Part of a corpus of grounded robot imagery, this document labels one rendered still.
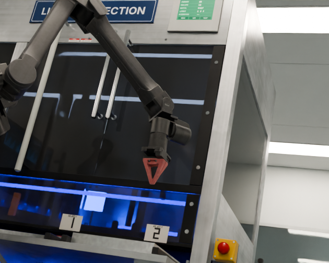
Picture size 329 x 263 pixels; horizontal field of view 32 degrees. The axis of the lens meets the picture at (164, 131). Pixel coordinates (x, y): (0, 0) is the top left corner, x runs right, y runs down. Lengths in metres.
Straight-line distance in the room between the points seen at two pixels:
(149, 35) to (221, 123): 0.53
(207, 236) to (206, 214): 0.08
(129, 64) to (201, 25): 0.65
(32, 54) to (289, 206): 5.44
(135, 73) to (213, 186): 0.53
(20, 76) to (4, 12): 1.29
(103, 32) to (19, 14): 1.02
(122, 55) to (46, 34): 0.25
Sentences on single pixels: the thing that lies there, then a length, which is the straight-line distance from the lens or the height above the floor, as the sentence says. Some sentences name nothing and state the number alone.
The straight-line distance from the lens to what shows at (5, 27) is 2.78.
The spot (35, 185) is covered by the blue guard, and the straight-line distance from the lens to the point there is 2.32.
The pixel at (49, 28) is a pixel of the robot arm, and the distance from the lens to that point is 1.72.
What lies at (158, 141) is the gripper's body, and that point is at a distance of 1.73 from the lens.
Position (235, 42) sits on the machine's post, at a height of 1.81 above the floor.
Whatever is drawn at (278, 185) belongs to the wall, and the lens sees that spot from 6.90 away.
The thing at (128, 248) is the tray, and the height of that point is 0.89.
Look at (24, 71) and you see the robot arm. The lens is 1.57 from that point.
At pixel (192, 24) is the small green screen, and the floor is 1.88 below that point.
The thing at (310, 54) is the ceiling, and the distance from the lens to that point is 4.57.
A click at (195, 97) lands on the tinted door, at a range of 2.24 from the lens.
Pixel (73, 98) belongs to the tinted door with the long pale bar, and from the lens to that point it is 2.42.
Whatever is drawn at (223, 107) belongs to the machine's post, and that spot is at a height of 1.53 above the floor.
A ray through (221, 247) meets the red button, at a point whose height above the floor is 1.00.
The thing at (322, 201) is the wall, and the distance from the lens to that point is 6.82.
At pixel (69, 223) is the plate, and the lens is 2.20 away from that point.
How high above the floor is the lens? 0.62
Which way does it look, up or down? 21 degrees up
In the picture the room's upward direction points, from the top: 11 degrees clockwise
